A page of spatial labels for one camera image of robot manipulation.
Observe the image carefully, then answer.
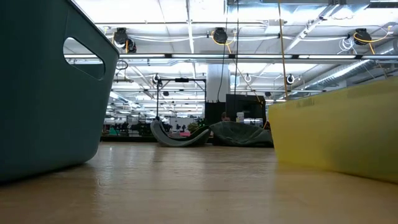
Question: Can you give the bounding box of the grey-green cap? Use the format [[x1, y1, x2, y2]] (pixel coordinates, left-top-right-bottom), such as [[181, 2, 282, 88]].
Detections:
[[150, 119, 212, 148]]

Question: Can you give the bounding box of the dark green cap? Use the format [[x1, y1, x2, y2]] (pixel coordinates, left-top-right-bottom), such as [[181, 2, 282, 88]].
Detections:
[[210, 121, 274, 148]]

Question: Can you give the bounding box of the black panel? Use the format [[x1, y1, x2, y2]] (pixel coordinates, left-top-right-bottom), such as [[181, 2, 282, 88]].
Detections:
[[204, 101, 227, 125]]

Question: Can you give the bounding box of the black monitor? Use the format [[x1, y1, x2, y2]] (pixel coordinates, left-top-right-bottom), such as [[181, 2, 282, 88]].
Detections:
[[225, 93, 267, 127]]

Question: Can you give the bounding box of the long ceiling light bar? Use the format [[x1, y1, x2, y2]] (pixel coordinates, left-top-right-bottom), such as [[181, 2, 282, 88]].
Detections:
[[63, 53, 398, 60]]

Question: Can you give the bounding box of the distant black robot rig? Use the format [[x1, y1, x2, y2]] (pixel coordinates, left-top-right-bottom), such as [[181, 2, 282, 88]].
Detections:
[[111, 121, 153, 137]]

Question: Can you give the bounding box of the yellow translucent plastic bin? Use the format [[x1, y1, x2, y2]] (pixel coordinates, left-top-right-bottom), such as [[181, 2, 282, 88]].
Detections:
[[267, 77, 398, 184]]

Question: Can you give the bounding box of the teal plastic bin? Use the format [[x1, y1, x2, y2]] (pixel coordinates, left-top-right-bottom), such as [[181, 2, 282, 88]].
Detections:
[[0, 0, 121, 183]]

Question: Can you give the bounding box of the black overhead frame rig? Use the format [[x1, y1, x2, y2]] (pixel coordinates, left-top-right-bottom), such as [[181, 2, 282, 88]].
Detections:
[[156, 77, 207, 121]]

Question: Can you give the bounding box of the black hanging cable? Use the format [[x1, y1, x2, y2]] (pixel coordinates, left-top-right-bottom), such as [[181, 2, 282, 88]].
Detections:
[[233, 0, 240, 103], [216, 0, 229, 103]]

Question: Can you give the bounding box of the black aluminium table frame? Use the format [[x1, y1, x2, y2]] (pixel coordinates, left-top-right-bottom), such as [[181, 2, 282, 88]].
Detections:
[[101, 136, 274, 144]]

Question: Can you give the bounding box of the black ceiling cable reel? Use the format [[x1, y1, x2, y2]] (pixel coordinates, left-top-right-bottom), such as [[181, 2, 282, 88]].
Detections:
[[213, 27, 229, 45], [354, 27, 373, 46], [113, 27, 137, 54]]

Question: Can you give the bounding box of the yellow hanging cable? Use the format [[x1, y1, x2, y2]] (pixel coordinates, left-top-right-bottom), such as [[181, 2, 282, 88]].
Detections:
[[277, 0, 290, 101]]

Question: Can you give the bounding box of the silver ventilation duct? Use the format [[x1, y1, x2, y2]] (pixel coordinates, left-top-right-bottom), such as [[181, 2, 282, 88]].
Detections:
[[304, 40, 398, 91]]

